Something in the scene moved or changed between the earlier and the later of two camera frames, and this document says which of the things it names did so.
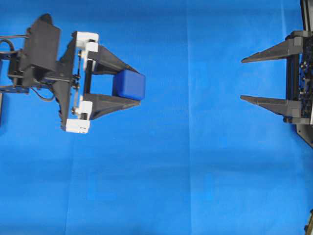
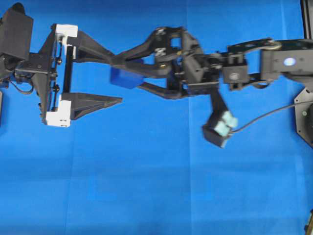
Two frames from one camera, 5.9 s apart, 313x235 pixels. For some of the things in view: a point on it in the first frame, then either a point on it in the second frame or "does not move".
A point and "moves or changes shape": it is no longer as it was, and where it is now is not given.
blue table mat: [192, 157] does not move
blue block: [129, 84] moves or changes shape
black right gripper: [297, 108] → [180, 63]
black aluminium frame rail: [306, 8] does not move
